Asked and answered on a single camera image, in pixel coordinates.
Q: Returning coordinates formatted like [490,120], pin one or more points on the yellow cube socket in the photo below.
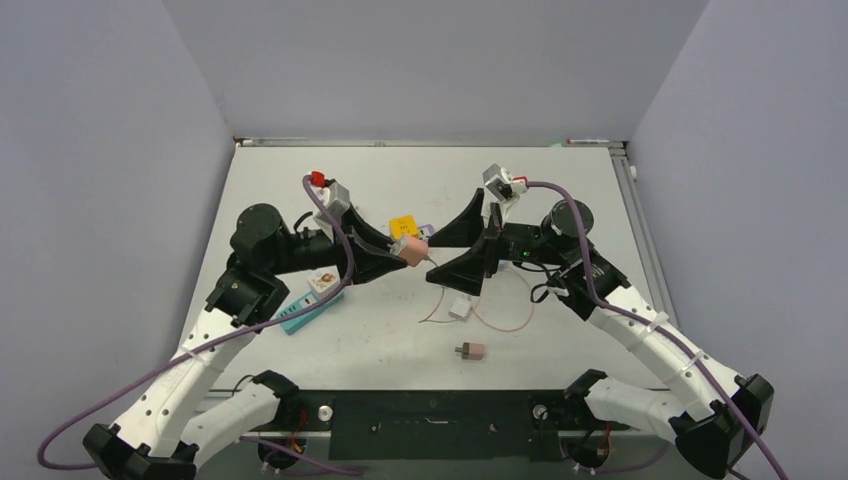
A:
[403,226]

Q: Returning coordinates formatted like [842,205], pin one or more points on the brown wall charger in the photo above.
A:
[471,351]

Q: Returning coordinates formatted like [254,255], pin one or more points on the white cube socket adapter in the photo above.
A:
[322,282]

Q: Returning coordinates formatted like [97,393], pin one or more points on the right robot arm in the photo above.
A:
[709,412]

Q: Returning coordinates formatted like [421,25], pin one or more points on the pink wall charger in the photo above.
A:
[410,249]

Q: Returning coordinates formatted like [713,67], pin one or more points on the aluminium front frame rail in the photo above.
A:
[211,400]

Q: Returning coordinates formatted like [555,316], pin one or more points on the teal power strip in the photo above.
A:
[300,310]

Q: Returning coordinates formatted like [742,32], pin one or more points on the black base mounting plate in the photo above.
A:
[437,424]

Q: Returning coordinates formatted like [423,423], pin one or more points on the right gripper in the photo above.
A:
[465,272]

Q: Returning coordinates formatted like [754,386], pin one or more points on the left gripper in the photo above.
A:
[369,262]

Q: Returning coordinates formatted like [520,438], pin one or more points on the small white wall charger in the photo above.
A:
[460,309]

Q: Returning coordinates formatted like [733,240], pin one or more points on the aluminium frame rail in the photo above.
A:
[626,175]
[211,400]

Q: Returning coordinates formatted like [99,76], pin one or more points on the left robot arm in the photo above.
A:
[160,436]

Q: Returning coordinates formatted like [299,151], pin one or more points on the purple power strip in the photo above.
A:
[426,231]

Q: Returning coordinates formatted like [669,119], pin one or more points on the aluminium right frame rail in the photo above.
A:
[626,175]

